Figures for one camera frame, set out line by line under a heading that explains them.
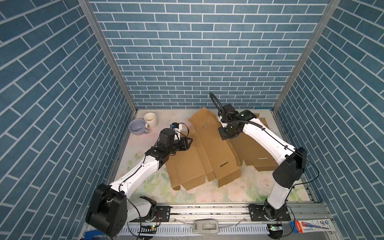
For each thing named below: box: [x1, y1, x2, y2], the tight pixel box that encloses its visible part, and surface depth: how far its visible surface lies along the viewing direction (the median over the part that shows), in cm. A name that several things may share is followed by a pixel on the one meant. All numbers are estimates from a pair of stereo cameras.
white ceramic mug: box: [143, 112, 158, 129], surface depth 105 cm
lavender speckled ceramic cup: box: [128, 119, 148, 136], surface depth 104 cm
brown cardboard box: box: [165, 107, 242, 191], surface depth 88 cm
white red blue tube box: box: [289, 219, 336, 234], surface depth 72 cm
